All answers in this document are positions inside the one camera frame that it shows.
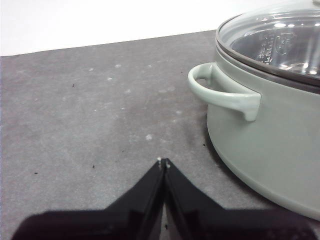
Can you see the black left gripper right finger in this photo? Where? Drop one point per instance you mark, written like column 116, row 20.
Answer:
column 225, row 225

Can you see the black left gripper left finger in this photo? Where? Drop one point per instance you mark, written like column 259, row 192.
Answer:
column 105, row 225

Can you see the pale green electric steamer pot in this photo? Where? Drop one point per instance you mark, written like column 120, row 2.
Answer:
column 262, row 150

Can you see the glass lid with green knob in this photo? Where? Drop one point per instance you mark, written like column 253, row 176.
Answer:
column 250, row 32

